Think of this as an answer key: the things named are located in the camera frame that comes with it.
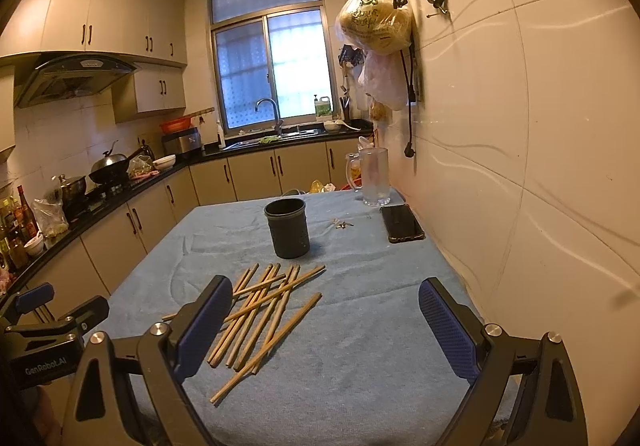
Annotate hanging plastic bag with bread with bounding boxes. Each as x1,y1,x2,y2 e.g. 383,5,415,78
334,0,413,56

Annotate white bowl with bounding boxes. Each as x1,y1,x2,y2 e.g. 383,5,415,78
153,154,177,171

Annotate wooden chopstick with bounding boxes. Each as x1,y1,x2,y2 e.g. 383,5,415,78
209,264,281,367
221,264,281,368
231,294,282,371
265,265,300,344
224,265,326,324
209,292,322,405
207,264,259,365
160,274,286,322

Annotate steel pot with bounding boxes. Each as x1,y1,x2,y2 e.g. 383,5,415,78
52,174,87,211

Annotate small keys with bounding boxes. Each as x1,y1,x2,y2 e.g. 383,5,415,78
332,218,354,229

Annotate black utensil holder cup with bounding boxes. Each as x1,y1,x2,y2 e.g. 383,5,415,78
264,197,310,260

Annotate red basin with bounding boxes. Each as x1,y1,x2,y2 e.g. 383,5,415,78
160,117,192,135

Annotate green detergent bottle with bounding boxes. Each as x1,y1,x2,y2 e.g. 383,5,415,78
314,96,333,121

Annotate black hanging cable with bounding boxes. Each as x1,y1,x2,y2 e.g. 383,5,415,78
399,43,419,160

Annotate black wok with lid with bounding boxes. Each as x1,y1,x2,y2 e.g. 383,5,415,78
89,143,144,185

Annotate black smartphone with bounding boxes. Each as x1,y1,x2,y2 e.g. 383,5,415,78
380,204,425,244

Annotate upper kitchen cabinets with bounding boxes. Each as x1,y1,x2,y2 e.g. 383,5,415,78
1,0,186,121

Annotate kitchen faucet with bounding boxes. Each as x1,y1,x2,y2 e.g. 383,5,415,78
254,96,286,138

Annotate range hood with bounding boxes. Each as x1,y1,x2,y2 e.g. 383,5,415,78
14,52,137,108

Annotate blue towel table cloth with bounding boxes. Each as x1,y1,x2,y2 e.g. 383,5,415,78
102,192,469,445

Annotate clear glass pitcher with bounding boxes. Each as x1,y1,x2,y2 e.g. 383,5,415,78
345,147,390,206

